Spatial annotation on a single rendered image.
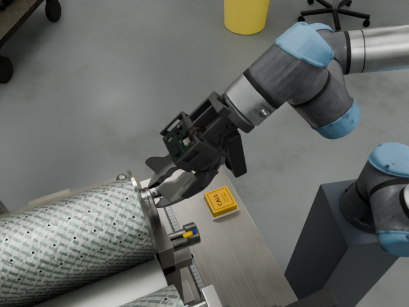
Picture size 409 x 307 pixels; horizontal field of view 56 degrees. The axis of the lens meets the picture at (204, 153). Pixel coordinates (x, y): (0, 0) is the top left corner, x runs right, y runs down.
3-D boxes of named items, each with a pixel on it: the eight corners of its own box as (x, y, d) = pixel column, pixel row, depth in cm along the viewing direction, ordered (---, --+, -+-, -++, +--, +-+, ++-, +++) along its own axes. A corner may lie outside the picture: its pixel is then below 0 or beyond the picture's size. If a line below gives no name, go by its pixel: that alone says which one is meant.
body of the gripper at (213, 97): (155, 134, 61) (209, 81, 57) (189, 150, 67) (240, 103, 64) (172, 169, 56) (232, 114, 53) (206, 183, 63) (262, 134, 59)
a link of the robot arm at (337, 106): (356, 83, 66) (323, 41, 61) (369, 131, 59) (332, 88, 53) (316, 105, 71) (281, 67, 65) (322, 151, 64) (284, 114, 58)
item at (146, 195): (162, 221, 60) (146, 179, 63) (150, 225, 60) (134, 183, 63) (162, 233, 67) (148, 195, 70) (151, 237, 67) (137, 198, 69)
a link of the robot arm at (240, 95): (260, 86, 62) (285, 119, 58) (239, 105, 64) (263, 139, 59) (235, 64, 57) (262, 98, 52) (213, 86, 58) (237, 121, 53)
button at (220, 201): (237, 209, 105) (237, 204, 104) (213, 218, 104) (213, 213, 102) (226, 189, 110) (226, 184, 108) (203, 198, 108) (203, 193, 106)
